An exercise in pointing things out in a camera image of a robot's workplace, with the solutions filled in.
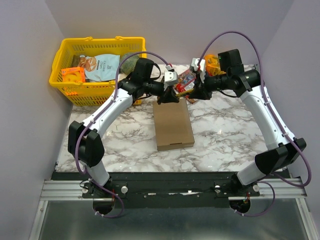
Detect yellow utility knife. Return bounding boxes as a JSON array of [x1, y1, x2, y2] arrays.
[[175, 89, 193, 98]]

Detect brown cardboard express box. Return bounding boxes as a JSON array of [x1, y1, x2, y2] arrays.
[[152, 98, 195, 151]]

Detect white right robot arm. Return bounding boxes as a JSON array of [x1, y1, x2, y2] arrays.
[[189, 49, 307, 196]]

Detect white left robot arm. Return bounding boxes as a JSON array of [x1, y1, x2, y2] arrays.
[[67, 58, 179, 198]]

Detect orange snack box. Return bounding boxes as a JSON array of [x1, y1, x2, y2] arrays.
[[61, 67, 86, 83]]

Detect red snack bag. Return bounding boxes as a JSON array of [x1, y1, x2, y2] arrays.
[[175, 69, 196, 93]]

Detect orange yellow snack bag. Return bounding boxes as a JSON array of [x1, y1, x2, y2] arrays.
[[204, 54, 225, 76]]

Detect green round melon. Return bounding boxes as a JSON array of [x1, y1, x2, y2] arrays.
[[120, 55, 140, 75]]

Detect light blue chips bag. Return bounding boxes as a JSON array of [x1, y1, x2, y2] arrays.
[[78, 54, 120, 83]]

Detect yellow plastic shopping basket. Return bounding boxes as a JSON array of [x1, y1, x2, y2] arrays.
[[49, 36, 146, 106]]

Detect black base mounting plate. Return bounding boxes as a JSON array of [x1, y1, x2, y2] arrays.
[[41, 172, 301, 215]]

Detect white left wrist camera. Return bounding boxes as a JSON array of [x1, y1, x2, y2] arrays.
[[163, 64, 179, 90]]

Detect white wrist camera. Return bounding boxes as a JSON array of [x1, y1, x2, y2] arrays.
[[163, 64, 179, 90], [189, 57, 206, 83]]

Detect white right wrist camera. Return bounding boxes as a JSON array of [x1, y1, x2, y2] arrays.
[[189, 57, 206, 83]]

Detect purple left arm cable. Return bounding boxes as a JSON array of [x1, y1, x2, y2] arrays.
[[74, 51, 173, 219]]

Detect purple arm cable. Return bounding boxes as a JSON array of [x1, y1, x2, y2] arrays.
[[74, 51, 173, 219], [197, 30, 312, 218]]

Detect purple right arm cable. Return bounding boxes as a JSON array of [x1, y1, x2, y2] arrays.
[[197, 30, 312, 218]]

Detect aluminium rail frame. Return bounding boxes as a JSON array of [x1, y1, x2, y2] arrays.
[[27, 63, 313, 240]]

